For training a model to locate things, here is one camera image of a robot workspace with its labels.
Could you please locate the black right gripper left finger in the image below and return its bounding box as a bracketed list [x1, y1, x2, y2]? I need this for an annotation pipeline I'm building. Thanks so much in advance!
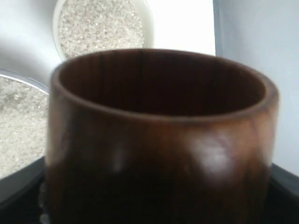
[0, 157, 44, 224]

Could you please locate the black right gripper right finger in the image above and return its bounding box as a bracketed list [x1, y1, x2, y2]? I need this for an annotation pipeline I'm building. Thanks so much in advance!
[266, 164, 299, 224]

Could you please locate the brown wooden cup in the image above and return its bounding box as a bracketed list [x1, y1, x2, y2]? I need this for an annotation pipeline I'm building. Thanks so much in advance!
[45, 49, 279, 224]

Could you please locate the round steel rice tray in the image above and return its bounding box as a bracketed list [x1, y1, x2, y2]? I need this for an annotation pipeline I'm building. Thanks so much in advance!
[0, 69, 49, 179]

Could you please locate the small cream ceramic bowl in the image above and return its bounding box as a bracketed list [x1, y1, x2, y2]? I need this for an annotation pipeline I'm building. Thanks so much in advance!
[52, 0, 155, 60]

